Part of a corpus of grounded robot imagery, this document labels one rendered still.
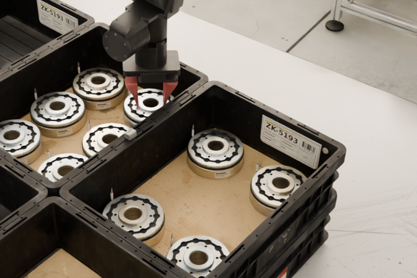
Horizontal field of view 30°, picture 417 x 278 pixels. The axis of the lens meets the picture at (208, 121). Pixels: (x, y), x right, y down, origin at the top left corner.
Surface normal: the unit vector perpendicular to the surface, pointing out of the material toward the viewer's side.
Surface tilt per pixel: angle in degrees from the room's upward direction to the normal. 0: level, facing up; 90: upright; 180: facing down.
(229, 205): 0
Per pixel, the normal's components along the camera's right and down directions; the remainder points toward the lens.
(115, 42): -0.55, 0.50
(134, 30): 0.81, 0.51
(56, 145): 0.04, -0.77
